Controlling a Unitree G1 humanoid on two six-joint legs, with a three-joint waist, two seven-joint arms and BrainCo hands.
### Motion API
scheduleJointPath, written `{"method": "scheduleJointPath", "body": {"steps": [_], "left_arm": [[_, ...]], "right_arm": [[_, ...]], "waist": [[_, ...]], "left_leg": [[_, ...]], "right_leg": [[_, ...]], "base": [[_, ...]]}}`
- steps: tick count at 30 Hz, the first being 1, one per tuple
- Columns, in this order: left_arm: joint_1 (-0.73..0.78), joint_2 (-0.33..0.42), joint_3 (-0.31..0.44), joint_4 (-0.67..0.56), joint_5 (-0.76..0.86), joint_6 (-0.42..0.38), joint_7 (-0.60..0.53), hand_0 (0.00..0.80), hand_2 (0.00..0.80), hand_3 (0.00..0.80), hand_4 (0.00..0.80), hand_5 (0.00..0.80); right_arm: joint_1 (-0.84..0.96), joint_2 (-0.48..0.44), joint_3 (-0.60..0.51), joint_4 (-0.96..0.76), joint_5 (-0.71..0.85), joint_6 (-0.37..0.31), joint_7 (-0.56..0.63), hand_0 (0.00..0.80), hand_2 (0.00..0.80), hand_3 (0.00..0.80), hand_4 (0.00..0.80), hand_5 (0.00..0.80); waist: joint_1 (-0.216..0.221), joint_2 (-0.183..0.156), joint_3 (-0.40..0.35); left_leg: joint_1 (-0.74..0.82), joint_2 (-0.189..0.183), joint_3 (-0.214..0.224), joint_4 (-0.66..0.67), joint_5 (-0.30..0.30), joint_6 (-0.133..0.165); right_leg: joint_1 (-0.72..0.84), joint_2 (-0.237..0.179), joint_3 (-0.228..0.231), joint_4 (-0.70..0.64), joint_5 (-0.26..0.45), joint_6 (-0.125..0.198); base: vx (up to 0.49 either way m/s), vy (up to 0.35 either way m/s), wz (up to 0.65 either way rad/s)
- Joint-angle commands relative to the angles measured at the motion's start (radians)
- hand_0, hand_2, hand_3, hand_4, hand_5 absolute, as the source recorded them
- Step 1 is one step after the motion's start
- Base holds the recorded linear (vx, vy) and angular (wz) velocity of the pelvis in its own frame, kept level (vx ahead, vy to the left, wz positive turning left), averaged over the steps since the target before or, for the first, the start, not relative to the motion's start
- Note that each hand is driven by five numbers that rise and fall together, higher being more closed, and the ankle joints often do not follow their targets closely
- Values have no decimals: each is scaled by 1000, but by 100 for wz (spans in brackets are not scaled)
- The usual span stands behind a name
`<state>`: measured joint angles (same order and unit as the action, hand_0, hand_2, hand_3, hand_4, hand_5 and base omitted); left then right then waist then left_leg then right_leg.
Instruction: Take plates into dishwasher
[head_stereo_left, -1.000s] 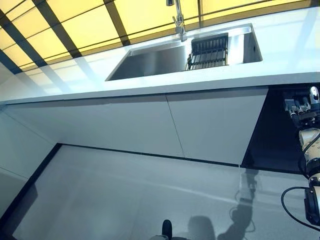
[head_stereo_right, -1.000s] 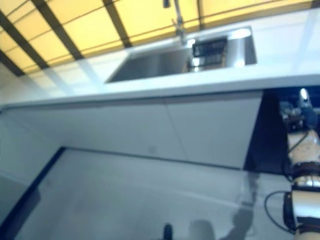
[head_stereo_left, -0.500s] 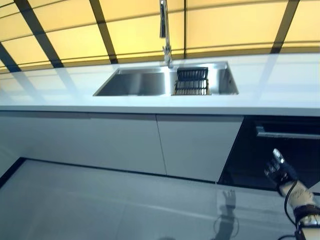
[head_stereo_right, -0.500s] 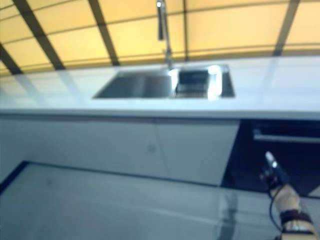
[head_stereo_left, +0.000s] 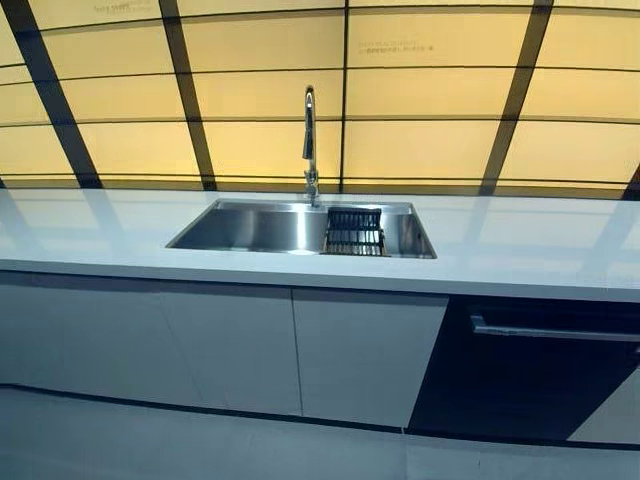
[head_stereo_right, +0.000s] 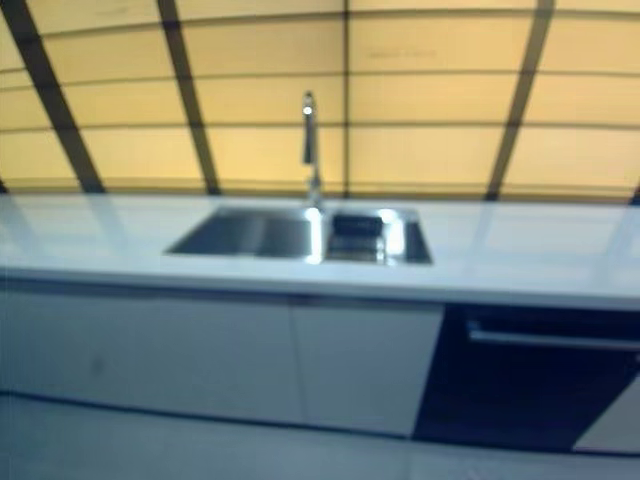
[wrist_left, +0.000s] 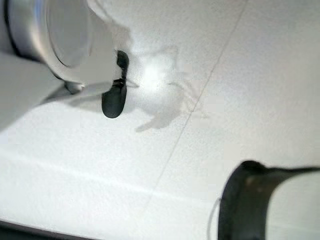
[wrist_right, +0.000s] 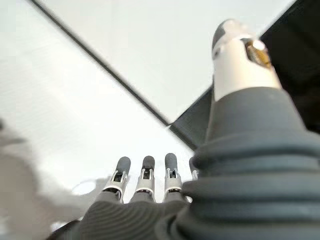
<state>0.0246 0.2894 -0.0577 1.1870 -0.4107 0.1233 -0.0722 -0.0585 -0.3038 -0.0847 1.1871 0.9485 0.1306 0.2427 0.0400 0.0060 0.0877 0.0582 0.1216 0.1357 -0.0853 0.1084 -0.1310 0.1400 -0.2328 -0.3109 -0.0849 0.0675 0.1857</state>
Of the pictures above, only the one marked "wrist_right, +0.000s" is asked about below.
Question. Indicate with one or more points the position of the white cabinet door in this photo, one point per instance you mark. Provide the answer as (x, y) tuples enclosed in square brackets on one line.
[(162, 50)]

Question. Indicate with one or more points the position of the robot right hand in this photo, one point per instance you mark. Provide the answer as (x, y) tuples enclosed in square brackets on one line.
[(250, 175)]

